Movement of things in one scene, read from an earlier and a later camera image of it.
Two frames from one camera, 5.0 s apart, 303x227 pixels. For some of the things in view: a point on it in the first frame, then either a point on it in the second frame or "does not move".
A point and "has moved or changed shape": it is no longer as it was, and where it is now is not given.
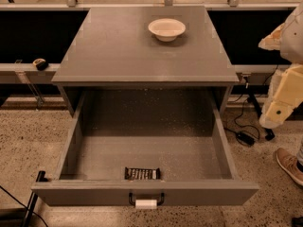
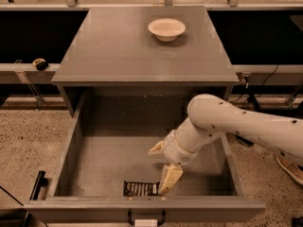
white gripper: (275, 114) → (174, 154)
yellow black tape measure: (41, 63) does not move
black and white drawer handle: (146, 203) → (147, 222)
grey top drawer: (180, 131) has moved or changed shape
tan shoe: (289, 165) does not move
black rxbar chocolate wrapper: (139, 174) → (140, 188)
